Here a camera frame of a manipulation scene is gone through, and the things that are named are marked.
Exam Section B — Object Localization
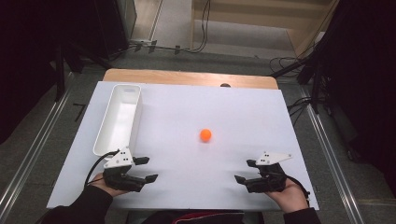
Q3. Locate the black stand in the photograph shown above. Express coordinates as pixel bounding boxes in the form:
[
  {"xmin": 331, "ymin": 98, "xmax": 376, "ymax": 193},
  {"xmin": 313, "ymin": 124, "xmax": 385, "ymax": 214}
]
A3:
[
  {"xmin": 53, "ymin": 41, "xmax": 114, "ymax": 103},
  {"xmin": 270, "ymin": 54, "xmax": 326, "ymax": 116}
]

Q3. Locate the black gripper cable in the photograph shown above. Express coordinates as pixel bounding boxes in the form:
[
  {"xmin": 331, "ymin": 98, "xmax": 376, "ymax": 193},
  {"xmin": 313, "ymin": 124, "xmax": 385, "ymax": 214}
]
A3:
[
  {"xmin": 284, "ymin": 175, "xmax": 312, "ymax": 207},
  {"xmin": 83, "ymin": 148, "xmax": 121, "ymax": 189}
]

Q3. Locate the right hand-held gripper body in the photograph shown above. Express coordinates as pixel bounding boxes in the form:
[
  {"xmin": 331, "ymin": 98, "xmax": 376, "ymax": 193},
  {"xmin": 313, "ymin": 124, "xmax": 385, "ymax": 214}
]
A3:
[{"xmin": 244, "ymin": 151, "xmax": 293, "ymax": 194}]

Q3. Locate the white plastic bin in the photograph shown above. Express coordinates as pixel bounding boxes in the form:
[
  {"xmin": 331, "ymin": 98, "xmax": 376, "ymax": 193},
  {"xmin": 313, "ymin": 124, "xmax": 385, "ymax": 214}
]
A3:
[{"xmin": 92, "ymin": 83, "xmax": 144, "ymax": 158}]

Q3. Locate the person's dark clothing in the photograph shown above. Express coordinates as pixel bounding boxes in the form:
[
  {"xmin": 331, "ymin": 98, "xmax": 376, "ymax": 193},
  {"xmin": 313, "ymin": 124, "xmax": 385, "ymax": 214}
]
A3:
[{"xmin": 125, "ymin": 210, "xmax": 265, "ymax": 224}]

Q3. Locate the black floor cable bundle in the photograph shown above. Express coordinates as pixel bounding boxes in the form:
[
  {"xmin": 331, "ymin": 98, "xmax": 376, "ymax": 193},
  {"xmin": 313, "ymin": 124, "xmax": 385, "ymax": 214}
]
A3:
[{"xmin": 268, "ymin": 55, "xmax": 309, "ymax": 78}]

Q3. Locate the person's left hand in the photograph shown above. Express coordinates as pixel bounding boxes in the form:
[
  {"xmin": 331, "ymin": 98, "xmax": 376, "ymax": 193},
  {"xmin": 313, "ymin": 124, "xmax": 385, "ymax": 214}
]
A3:
[{"xmin": 89, "ymin": 172, "xmax": 129, "ymax": 198}]

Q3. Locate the hanging black cable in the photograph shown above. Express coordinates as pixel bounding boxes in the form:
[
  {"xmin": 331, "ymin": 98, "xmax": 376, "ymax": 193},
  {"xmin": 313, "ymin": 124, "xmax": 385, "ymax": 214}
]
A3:
[{"xmin": 186, "ymin": 0, "xmax": 213, "ymax": 54}]

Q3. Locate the dark cabinet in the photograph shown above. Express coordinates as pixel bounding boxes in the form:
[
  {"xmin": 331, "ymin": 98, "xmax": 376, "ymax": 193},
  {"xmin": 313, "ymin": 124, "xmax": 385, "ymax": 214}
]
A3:
[{"xmin": 92, "ymin": 0, "xmax": 138, "ymax": 61}]

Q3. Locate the orange ball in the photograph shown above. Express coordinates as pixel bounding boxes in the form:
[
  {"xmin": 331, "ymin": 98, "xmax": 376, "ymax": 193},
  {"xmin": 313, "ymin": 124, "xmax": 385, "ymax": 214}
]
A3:
[{"xmin": 199, "ymin": 128, "xmax": 213, "ymax": 143}]

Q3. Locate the white board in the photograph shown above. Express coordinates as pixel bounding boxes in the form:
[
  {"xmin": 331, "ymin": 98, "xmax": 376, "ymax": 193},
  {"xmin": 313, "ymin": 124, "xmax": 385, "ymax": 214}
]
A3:
[{"xmin": 46, "ymin": 81, "xmax": 320, "ymax": 212}]

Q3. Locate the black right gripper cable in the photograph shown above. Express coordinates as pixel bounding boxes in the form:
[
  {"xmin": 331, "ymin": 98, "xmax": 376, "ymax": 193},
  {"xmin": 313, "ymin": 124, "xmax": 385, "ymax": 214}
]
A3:
[{"xmin": 284, "ymin": 175, "xmax": 312, "ymax": 207}]

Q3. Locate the wooden table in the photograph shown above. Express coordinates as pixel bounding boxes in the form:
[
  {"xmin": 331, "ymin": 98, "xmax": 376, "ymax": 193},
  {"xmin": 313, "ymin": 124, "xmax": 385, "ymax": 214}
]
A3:
[{"xmin": 102, "ymin": 68, "xmax": 279, "ymax": 91}]

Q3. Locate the person's right hand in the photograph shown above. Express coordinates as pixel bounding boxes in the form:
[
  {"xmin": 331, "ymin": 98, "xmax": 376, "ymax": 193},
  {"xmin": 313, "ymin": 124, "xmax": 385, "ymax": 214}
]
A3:
[{"xmin": 265, "ymin": 178, "xmax": 310, "ymax": 215}]

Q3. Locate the aluminium floor rail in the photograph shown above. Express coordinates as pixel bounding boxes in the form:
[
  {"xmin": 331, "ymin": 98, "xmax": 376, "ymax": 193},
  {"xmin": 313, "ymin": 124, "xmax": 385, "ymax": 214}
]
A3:
[
  {"xmin": 0, "ymin": 72, "xmax": 75, "ymax": 217},
  {"xmin": 298, "ymin": 86, "xmax": 366, "ymax": 224}
]

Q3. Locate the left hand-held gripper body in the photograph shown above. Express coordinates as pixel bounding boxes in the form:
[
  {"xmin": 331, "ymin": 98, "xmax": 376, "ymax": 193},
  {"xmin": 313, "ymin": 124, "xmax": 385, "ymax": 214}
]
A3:
[{"xmin": 102, "ymin": 147, "xmax": 148, "ymax": 192}]

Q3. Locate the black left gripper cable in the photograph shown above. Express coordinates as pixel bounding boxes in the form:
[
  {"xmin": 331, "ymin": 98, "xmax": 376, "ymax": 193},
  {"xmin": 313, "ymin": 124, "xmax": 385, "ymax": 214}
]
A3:
[{"xmin": 83, "ymin": 148, "xmax": 121, "ymax": 189}]

